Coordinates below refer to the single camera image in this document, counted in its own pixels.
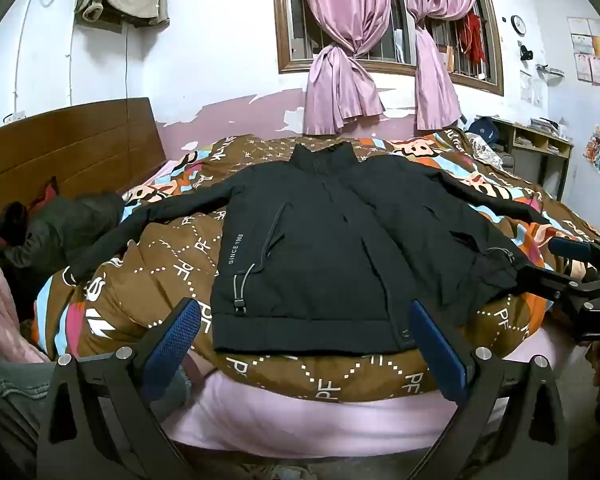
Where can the wooden desk shelf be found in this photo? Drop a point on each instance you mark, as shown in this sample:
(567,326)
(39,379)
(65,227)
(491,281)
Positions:
(530,160)

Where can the black jacket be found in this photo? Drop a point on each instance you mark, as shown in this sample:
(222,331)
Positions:
(320,240)

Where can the wooden headboard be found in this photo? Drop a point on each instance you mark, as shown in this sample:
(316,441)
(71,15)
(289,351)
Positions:
(70,150)

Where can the cartoon wall sticker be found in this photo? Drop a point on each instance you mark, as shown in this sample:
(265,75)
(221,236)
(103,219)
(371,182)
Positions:
(597,150)

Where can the brown printed blanket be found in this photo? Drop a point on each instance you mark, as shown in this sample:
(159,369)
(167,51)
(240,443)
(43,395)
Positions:
(150,260)

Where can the blue cap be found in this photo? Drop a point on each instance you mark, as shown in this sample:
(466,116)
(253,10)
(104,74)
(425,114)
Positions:
(482,132)

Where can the pink bed sheet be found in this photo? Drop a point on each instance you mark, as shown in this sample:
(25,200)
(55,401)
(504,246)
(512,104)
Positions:
(305,420)

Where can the pink curtain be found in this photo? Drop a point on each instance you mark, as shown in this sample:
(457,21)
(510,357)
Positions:
(340,85)
(432,80)

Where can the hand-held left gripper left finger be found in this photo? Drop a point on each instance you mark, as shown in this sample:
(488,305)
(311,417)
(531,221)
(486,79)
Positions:
(172,345)

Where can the person's grey jeans leg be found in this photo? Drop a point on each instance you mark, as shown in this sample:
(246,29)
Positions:
(10,410)

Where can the stack of papers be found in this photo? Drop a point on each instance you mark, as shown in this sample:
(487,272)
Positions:
(550,127)

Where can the group of wall certificates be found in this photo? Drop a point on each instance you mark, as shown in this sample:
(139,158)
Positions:
(592,55)

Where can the dark grey clothes pile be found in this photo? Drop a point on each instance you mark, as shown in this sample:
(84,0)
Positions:
(65,225)

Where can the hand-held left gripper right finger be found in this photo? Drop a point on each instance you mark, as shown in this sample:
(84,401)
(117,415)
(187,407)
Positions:
(437,347)

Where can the wooden window frame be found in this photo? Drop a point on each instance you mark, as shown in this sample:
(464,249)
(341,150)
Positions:
(281,35)

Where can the round wall clock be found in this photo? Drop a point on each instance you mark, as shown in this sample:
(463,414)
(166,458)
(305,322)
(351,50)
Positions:
(517,25)

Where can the white wall socket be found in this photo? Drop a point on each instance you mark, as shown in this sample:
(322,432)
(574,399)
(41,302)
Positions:
(14,117)

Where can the pink fluffy cloth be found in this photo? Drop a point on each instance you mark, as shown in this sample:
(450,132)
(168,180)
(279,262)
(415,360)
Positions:
(10,330)

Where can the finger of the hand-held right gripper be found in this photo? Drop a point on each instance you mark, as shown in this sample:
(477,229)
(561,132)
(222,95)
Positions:
(571,249)
(545,280)

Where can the red hanging clothes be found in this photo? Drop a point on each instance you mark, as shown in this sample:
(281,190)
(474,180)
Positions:
(472,35)

